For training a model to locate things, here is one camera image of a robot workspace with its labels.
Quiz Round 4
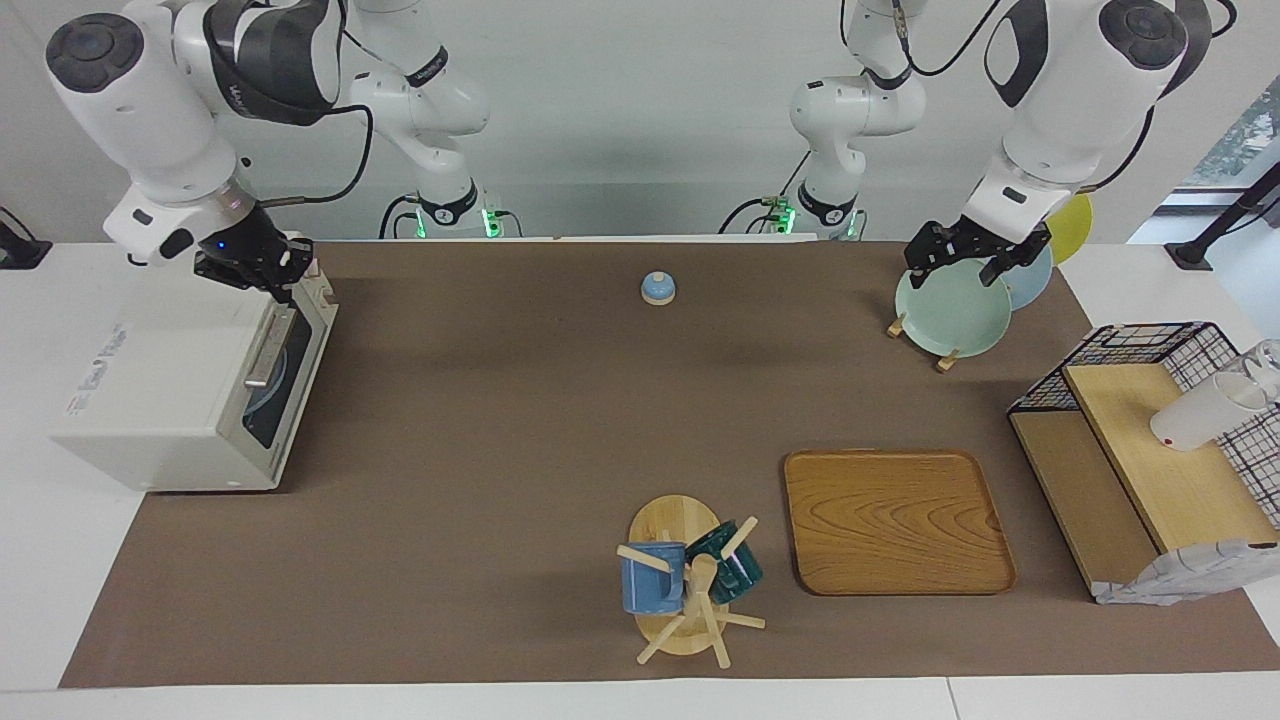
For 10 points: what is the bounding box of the glass oven door with handle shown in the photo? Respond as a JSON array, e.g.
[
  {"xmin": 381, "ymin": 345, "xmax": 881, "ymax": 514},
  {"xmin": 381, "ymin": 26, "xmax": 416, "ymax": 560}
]
[{"xmin": 240, "ymin": 290, "xmax": 339, "ymax": 473}]

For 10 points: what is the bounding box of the white toaster oven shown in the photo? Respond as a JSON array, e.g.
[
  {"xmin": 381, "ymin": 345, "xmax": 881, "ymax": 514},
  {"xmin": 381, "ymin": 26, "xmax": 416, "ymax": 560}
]
[{"xmin": 50, "ymin": 245, "xmax": 339, "ymax": 493}]

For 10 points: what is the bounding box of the light blue racked plate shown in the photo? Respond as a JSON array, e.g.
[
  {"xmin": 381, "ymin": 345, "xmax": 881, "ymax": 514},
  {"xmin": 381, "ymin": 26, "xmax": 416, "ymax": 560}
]
[{"xmin": 1000, "ymin": 245, "xmax": 1054, "ymax": 311}]

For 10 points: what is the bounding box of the pale green plate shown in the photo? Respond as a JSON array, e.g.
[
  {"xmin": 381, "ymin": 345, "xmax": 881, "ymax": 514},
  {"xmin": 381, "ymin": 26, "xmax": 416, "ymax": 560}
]
[{"xmin": 894, "ymin": 254, "xmax": 1013, "ymax": 358}]

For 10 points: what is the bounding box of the wooden plate rack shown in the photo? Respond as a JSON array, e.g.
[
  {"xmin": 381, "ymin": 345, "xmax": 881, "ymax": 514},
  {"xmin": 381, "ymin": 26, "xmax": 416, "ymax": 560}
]
[{"xmin": 886, "ymin": 312, "xmax": 961, "ymax": 373}]

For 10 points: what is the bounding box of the yellow plate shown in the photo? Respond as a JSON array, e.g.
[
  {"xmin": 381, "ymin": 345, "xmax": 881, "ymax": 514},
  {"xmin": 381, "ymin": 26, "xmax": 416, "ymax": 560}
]
[{"xmin": 1045, "ymin": 192, "xmax": 1094, "ymax": 266}]

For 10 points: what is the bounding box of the white cup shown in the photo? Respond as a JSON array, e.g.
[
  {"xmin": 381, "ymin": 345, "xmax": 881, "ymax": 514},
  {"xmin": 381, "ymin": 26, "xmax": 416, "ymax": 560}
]
[{"xmin": 1149, "ymin": 372, "xmax": 1269, "ymax": 453}]

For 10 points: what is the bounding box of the wooden serving tray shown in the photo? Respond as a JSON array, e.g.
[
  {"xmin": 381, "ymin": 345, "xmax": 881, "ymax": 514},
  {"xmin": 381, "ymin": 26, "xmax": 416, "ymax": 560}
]
[{"xmin": 783, "ymin": 449, "xmax": 1018, "ymax": 597}]

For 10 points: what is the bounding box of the wooden step shelf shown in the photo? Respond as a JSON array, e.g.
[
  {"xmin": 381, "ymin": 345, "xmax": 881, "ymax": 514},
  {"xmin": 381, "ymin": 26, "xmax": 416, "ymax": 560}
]
[{"xmin": 1008, "ymin": 362, "xmax": 1280, "ymax": 601}]

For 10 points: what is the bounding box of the brown table mat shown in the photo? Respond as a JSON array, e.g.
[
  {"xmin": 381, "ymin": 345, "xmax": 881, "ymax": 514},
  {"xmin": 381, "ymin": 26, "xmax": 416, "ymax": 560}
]
[{"xmin": 58, "ymin": 240, "xmax": 1280, "ymax": 689}]

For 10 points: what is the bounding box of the clear glass cup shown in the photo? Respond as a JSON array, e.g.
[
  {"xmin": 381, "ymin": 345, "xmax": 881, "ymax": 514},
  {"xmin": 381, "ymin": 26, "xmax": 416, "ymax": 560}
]
[{"xmin": 1240, "ymin": 338, "xmax": 1280, "ymax": 406}]

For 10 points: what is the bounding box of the wooden mug tree stand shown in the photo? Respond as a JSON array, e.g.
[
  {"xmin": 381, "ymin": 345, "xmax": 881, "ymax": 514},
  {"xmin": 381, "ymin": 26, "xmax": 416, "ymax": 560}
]
[{"xmin": 616, "ymin": 494, "xmax": 767, "ymax": 669}]

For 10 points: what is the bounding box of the dark green mug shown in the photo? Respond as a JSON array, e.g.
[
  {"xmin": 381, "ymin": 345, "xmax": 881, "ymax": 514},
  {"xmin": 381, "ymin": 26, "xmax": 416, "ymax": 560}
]
[{"xmin": 685, "ymin": 520, "xmax": 764, "ymax": 605}]

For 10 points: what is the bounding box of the grey white patterned cloth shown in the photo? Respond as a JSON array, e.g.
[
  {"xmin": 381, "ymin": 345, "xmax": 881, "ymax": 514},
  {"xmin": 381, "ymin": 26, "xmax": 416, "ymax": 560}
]
[{"xmin": 1092, "ymin": 538, "xmax": 1280, "ymax": 607}]

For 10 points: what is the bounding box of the blue mug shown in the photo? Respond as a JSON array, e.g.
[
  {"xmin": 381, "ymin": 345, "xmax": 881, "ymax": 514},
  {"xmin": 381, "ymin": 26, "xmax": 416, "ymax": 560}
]
[{"xmin": 620, "ymin": 542, "xmax": 687, "ymax": 615}]

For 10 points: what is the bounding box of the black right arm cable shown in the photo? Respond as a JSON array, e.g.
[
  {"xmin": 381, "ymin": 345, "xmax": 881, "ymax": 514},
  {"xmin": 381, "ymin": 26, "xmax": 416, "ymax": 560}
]
[{"xmin": 262, "ymin": 100, "xmax": 374, "ymax": 207}]

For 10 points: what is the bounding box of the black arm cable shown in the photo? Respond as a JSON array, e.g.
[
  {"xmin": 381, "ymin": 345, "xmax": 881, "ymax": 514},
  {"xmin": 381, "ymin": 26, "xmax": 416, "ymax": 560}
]
[
  {"xmin": 262, "ymin": 100, "xmax": 374, "ymax": 207},
  {"xmin": 895, "ymin": 0, "xmax": 1001, "ymax": 76}
]

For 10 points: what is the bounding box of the black base cable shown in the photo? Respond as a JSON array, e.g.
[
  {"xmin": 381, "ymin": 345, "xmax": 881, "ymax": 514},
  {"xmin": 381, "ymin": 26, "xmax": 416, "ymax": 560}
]
[
  {"xmin": 378, "ymin": 195, "xmax": 421, "ymax": 241},
  {"xmin": 720, "ymin": 150, "xmax": 811, "ymax": 236}
]

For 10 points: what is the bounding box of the black wire basket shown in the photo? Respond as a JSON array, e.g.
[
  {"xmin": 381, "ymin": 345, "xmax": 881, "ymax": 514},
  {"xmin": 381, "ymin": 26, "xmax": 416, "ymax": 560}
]
[{"xmin": 1007, "ymin": 321, "xmax": 1280, "ymax": 531}]

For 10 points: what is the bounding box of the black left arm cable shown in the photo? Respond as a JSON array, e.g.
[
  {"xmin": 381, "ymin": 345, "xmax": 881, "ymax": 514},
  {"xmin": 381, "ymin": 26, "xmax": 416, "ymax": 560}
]
[{"xmin": 895, "ymin": 0, "xmax": 1001, "ymax": 76}]

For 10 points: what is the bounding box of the black clamp mount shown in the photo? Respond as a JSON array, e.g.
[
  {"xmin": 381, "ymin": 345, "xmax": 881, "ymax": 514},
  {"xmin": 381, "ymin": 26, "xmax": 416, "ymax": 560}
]
[{"xmin": 0, "ymin": 207, "xmax": 53, "ymax": 271}]

